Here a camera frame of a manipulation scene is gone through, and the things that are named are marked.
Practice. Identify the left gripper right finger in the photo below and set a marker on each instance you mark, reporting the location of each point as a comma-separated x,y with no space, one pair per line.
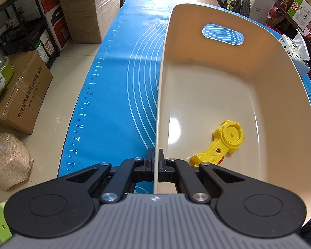
184,177

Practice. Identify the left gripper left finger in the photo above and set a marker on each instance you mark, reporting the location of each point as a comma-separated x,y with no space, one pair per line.
126,176

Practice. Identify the yellow toy launcher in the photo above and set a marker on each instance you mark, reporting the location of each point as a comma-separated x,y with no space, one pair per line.
227,138

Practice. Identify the beige plastic storage basket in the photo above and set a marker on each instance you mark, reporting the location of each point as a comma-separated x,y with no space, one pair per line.
219,66

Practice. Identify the blue silicone baking mat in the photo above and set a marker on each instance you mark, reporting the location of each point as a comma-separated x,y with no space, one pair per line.
115,117

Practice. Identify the clear bag of grain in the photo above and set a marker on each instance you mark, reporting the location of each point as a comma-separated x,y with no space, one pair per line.
15,161

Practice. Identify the brown box on floor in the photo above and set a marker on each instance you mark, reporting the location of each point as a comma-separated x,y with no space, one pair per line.
22,98

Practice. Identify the green plastic stool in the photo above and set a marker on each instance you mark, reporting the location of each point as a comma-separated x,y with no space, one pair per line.
5,233

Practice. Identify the lower cardboard box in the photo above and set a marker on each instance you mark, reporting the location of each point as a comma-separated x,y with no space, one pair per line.
89,20

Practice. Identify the tissue box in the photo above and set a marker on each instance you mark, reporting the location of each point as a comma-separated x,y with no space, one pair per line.
298,52

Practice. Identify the black metal shelf rack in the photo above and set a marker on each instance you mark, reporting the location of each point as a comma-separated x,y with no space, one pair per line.
23,28

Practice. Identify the green white product box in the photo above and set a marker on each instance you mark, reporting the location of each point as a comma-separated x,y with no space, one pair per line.
300,12

